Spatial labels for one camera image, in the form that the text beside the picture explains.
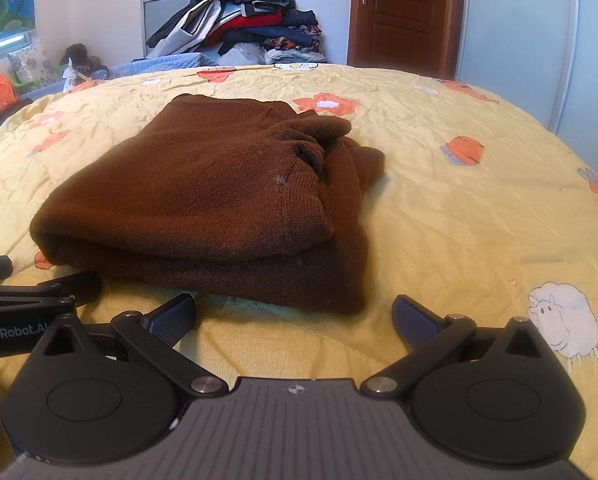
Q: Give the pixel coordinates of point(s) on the blue quilted blanket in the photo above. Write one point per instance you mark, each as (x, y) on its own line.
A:
(169, 61)

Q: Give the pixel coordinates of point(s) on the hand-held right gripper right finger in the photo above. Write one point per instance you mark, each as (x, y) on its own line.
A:
(416, 322)

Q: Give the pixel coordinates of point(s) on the brown wooden door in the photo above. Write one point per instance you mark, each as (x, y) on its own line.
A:
(404, 20)

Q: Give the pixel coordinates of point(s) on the dark plush toy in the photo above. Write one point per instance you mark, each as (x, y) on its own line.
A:
(76, 55)

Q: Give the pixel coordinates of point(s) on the grey framed panel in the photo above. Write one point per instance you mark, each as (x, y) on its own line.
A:
(164, 17)

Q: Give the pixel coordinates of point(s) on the brown knitted sweater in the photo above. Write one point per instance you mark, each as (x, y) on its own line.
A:
(204, 185)

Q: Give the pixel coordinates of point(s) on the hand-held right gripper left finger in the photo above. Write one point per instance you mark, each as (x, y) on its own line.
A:
(171, 320)

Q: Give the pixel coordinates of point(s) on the pile of clothes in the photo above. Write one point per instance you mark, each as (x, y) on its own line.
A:
(249, 15)

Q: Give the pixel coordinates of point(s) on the white sliding wardrobe door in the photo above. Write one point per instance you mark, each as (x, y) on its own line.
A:
(519, 45)

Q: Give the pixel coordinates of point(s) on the white crumpled wrapper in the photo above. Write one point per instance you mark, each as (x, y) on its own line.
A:
(71, 77)

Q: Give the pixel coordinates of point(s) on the yellow printed quilt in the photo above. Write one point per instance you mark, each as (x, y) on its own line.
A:
(479, 220)

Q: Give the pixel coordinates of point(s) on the floral pillow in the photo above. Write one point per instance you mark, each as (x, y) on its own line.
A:
(41, 62)

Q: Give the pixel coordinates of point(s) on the green plastic object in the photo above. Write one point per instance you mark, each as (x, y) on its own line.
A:
(19, 77)

